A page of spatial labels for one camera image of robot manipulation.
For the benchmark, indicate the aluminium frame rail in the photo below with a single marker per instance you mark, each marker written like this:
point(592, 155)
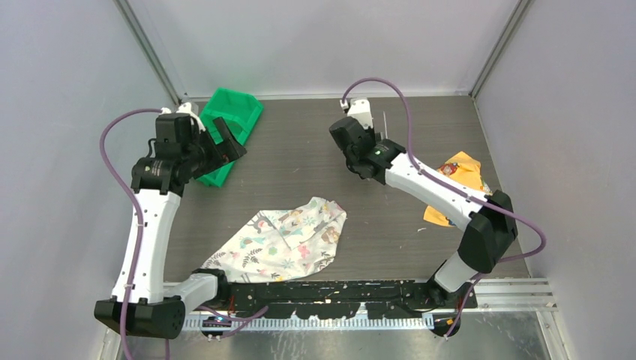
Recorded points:
point(515, 295)

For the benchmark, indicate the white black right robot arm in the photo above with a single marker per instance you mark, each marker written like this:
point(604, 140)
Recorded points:
point(487, 234)

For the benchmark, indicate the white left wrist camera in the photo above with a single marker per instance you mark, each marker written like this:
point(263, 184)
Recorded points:
point(190, 109)

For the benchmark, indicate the white patterned cloth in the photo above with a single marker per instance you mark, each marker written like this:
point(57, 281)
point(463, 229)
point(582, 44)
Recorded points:
point(282, 245)

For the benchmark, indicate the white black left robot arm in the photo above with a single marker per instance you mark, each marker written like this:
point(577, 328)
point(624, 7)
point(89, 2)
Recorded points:
point(140, 305)

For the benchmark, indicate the white perforated cable spool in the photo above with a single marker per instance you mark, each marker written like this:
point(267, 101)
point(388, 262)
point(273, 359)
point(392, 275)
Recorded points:
point(385, 127)

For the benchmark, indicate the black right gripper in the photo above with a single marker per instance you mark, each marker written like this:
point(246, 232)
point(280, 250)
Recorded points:
point(371, 133)

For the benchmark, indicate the green plastic divided bin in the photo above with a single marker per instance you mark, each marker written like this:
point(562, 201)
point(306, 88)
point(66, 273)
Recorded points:
point(240, 111)

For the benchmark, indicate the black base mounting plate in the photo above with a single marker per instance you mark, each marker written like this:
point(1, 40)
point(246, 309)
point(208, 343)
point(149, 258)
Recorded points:
point(331, 300)

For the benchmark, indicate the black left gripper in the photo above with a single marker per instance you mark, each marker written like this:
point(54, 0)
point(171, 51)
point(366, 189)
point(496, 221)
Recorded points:
point(224, 152)

